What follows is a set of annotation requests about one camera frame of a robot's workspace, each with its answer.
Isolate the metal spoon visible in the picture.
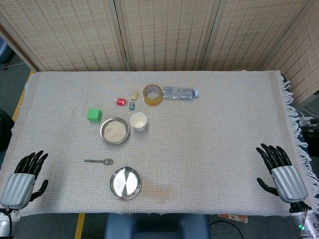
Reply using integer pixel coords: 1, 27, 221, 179
84, 158, 114, 166

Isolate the white paper cup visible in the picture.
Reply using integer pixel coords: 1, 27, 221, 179
130, 112, 148, 132

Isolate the black box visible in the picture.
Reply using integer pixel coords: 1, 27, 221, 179
301, 124, 319, 152

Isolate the yellow tape roll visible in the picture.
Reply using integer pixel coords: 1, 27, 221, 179
142, 84, 163, 107

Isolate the green cube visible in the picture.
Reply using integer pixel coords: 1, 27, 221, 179
87, 108, 103, 123

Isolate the black floor cable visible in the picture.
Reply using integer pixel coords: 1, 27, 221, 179
209, 220, 244, 239

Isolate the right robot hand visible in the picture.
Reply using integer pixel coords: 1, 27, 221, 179
256, 143, 310, 204

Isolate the orange printed paper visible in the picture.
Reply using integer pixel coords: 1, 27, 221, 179
216, 213, 250, 224

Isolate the bamboo folding screen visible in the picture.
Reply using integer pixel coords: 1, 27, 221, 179
0, 0, 319, 105

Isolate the clear plastic water bottle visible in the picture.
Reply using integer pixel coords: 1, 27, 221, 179
162, 86, 199, 101

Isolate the steel bowl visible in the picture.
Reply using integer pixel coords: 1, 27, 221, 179
100, 117, 130, 144

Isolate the black bag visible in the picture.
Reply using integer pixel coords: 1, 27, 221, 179
0, 109, 16, 152

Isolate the white woven tablecloth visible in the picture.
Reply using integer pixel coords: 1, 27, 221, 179
0, 70, 319, 217

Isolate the steel plate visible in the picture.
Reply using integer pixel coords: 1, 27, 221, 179
109, 166, 143, 200

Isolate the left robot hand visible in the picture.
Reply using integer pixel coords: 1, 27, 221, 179
0, 150, 49, 209

